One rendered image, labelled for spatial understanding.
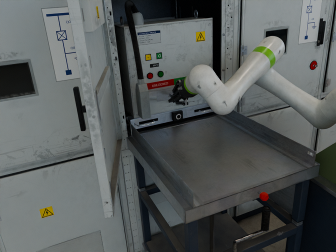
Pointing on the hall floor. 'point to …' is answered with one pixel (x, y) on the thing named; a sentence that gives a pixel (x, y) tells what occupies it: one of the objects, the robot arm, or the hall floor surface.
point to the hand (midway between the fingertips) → (173, 99)
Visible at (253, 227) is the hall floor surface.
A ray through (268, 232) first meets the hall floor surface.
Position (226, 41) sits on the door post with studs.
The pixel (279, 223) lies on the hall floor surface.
